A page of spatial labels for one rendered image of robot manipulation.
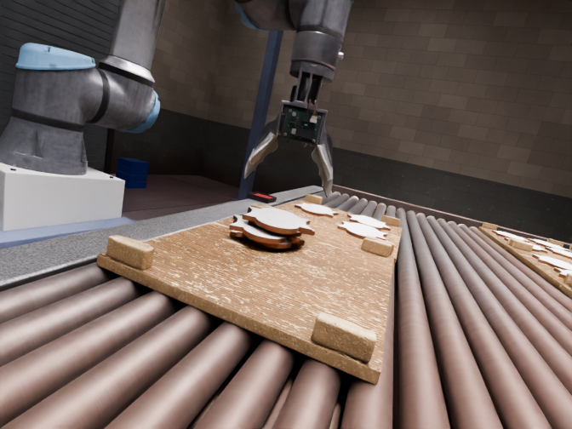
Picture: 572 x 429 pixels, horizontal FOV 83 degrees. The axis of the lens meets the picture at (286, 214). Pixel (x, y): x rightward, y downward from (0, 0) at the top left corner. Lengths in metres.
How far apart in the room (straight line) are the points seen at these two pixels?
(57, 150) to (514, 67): 5.82
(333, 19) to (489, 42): 5.62
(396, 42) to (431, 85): 0.93
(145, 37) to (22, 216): 0.44
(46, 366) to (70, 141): 0.52
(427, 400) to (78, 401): 0.28
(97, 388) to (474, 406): 0.32
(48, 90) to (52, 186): 0.17
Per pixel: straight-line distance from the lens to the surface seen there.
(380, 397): 0.34
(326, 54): 0.54
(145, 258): 0.41
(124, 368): 0.31
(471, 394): 0.41
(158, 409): 0.28
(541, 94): 6.01
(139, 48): 0.84
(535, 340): 0.65
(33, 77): 0.76
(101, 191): 0.79
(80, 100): 0.77
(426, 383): 0.38
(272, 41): 5.63
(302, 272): 0.49
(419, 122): 5.86
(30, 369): 0.32
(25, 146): 0.76
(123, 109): 0.82
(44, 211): 0.74
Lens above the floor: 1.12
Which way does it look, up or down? 12 degrees down
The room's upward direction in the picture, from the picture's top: 13 degrees clockwise
